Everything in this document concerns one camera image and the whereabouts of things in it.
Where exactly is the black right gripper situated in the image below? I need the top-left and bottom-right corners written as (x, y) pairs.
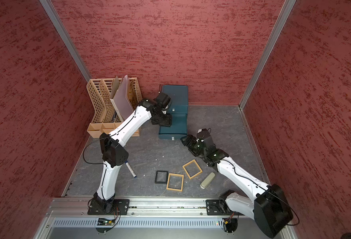
top-left (180, 134), bottom-right (207, 156)

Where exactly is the teal drawer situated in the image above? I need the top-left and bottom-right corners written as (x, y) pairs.
top-left (158, 114), bottom-right (187, 141)

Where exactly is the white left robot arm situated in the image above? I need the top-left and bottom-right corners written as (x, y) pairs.
top-left (91, 99), bottom-right (172, 211)

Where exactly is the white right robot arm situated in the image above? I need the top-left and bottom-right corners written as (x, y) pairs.
top-left (181, 134), bottom-right (294, 239)

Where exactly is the large tan brooch box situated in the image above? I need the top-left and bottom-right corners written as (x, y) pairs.
top-left (182, 159), bottom-right (203, 179)
top-left (166, 173), bottom-right (184, 192)

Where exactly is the teal stacked drawer cabinet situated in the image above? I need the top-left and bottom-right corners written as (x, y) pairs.
top-left (158, 85), bottom-right (189, 140)

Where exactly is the lilac plastic folder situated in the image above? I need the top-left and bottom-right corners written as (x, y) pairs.
top-left (111, 75), bottom-right (134, 122)

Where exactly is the beige oblong case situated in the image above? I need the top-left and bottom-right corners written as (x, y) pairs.
top-left (200, 172), bottom-right (216, 189)

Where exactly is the beige lattice file organizer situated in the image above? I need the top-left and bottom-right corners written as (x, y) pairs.
top-left (87, 77), bottom-right (143, 138)

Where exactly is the brown printed cardboard sheet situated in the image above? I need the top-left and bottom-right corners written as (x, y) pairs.
top-left (110, 76), bottom-right (120, 99)

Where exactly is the blue white marker pen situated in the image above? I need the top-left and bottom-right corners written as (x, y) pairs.
top-left (125, 161), bottom-right (137, 178)

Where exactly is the left controller board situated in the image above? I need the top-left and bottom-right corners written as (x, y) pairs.
top-left (97, 218), bottom-right (116, 226)

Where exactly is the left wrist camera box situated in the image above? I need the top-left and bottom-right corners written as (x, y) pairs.
top-left (155, 92), bottom-right (172, 111)

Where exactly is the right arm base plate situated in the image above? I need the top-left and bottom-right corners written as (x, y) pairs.
top-left (205, 199), bottom-right (243, 217)

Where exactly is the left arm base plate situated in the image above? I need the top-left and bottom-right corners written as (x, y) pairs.
top-left (87, 198), bottom-right (130, 216)

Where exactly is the aluminium left corner post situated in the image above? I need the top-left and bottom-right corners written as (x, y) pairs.
top-left (39, 0), bottom-right (91, 82)

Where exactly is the aluminium corner post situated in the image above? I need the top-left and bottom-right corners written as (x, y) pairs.
top-left (39, 0), bottom-right (91, 82)
top-left (239, 0), bottom-right (296, 112)

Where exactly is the aluminium front rail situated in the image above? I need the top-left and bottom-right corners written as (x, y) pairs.
top-left (33, 195), bottom-right (299, 239)

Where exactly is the aluminium right corner post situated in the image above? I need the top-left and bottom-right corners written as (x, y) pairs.
top-left (239, 0), bottom-right (296, 112)

